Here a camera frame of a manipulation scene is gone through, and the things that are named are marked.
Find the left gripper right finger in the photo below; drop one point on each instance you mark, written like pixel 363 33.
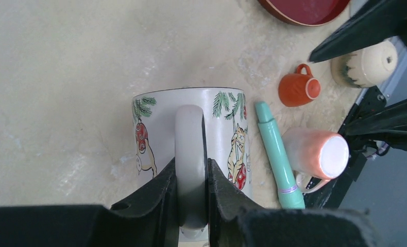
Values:
pixel 234 218

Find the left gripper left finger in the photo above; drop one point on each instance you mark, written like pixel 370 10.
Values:
pixel 151 212

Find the large white cat mug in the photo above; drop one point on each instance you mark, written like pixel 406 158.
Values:
pixel 192 125

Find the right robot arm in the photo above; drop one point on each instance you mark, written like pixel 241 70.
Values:
pixel 371 127

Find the pink white mug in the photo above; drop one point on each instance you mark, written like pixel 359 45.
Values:
pixel 315 156

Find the teal pen tube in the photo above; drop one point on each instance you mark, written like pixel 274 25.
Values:
pixel 289 194

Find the small orange cup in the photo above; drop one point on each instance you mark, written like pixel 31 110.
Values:
pixel 299 88

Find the cream teapot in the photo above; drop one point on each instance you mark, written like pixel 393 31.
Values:
pixel 366 67

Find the red round tray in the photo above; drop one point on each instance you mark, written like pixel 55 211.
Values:
pixel 310 13

